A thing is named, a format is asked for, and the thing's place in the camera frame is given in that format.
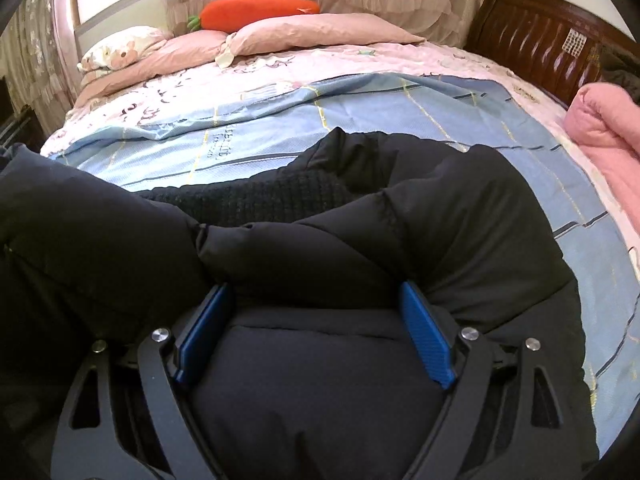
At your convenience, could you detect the black puffer jacket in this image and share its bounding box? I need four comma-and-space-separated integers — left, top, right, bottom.
1, 129, 599, 479

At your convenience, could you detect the long pink pillow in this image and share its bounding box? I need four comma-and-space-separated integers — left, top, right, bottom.
74, 30, 228, 108

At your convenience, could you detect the folded pink blanket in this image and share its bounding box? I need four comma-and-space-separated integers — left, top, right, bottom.
564, 82, 639, 232

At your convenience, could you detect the orange carrot plush pillow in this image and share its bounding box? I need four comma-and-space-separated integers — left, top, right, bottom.
186, 0, 320, 34

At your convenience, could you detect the blue checked quilt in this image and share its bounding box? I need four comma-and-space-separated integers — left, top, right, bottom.
42, 73, 639, 451

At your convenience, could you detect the dark wooden headboard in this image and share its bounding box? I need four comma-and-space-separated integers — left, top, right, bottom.
464, 0, 639, 105

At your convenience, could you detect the pink pillow right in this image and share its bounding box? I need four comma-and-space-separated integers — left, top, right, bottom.
215, 13, 423, 67

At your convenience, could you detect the floral white pillow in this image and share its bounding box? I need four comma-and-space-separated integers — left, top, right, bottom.
77, 25, 174, 74

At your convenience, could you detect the pink floral bed sheet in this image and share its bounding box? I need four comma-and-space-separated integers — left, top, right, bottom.
61, 42, 639, 261

